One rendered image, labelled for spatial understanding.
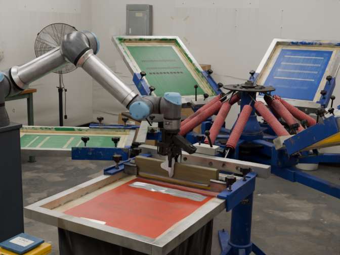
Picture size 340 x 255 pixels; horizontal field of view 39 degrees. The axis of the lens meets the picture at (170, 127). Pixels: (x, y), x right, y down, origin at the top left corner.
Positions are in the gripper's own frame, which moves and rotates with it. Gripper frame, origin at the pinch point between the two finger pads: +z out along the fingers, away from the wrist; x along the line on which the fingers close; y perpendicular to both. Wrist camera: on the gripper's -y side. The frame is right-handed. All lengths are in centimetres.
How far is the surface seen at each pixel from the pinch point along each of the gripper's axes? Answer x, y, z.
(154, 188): 8.6, 4.9, 5.2
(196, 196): 7.6, -14.7, 4.9
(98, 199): 30.9, 17.6, 5.8
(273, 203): -253, 30, 101
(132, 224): 44.2, -7.9, 5.8
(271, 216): -221, 21, 101
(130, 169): 2.7, 21.4, 1.3
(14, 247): 81, 10, 4
